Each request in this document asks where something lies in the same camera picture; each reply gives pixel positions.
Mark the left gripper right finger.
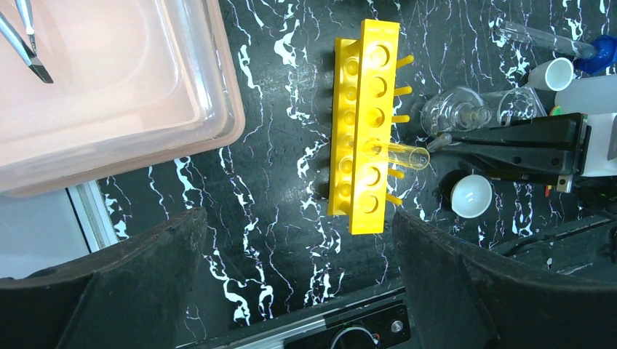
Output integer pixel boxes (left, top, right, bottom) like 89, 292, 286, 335
391, 210, 616, 348

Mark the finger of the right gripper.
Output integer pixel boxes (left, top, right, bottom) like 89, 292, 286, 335
436, 113, 586, 167
463, 156, 574, 183

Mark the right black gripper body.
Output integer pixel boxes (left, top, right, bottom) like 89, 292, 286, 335
556, 113, 616, 193

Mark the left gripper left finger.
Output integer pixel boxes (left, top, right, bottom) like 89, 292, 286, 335
1, 208, 207, 348

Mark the thin glass test tube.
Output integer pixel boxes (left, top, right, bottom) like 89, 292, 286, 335
426, 132, 453, 153

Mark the yellow test tube rack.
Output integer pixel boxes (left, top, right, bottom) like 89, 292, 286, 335
327, 19, 414, 236

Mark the red capped wash bottle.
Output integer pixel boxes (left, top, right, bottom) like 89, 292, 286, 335
554, 74, 616, 115

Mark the white ceramic evaporating dish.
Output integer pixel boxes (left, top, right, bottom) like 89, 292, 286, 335
450, 174, 493, 219

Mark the small white crucible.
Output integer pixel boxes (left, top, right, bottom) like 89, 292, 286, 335
525, 57, 574, 92

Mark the round glass flask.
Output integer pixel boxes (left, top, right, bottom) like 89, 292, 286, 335
421, 87, 493, 136

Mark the pink plastic storage box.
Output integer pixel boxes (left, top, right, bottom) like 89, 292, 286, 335
1, 1, 245, 196

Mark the left yellow black screwdriver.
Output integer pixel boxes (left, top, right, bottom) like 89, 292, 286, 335
1, 14, 54, 84

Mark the yellow black screwdriver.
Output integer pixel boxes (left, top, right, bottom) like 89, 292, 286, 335
1, 14, 54, 84
15, 0, 37, 54

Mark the right yellow black screwdriver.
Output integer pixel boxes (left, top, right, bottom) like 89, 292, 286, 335
15, 0, 37, 54

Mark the aluminium frame rail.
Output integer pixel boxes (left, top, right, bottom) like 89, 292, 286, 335
67, 180, 415, 349

